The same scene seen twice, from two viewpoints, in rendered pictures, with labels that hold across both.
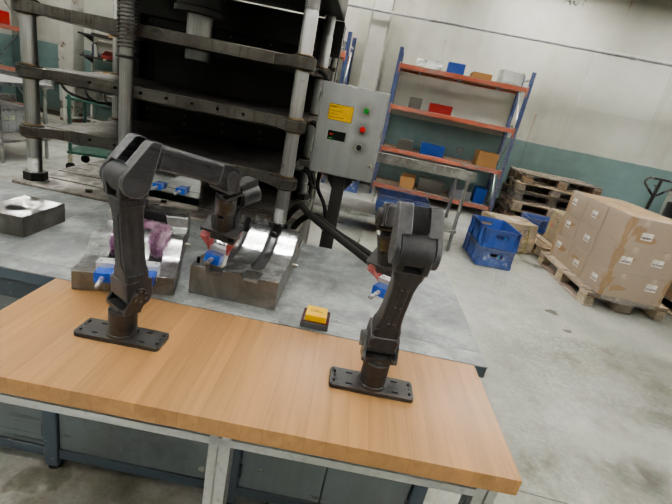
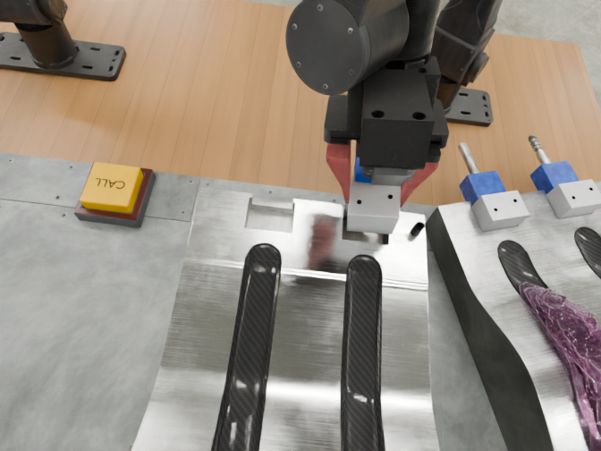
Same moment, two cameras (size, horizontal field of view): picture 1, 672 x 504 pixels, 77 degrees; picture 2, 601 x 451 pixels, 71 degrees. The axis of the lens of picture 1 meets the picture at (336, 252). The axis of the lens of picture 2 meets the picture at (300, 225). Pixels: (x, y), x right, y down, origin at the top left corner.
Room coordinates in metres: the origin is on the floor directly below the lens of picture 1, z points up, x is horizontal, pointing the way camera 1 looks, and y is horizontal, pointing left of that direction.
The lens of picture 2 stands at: (1.36, 0.25, 1.31)
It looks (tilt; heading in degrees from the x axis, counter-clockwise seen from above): 63 degrees down; 176
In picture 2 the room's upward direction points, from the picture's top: 10 degrees clockwise
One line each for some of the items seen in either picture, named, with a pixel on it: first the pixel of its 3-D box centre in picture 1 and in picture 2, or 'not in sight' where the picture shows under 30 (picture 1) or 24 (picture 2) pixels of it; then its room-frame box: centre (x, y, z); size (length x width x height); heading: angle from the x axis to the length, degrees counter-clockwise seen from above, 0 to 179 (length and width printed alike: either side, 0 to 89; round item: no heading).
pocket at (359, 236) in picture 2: (215, 272); (362, 231); (1.13, 0.33, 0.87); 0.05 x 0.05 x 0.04; 0
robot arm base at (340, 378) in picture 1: (374, 372); (47, 38); (0.85, -0.14, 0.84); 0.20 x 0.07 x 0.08; 90
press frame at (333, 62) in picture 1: (218, 158); not in sight; (2.71, 0.86, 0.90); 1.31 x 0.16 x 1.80; 90
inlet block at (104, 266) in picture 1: (103, 276); (552, 174); (1.00, 0.60, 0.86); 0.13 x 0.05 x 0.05; 17
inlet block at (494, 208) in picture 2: (146, 279); (479, 184); (1.03, 0.49, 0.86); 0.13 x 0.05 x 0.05; 17
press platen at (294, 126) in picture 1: (196, 112); not in sight; (2.24, 0.85, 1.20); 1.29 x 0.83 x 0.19; 90
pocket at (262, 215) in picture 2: (251, 279); (270, 220); (1.13, 0.23, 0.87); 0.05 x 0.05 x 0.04; 0
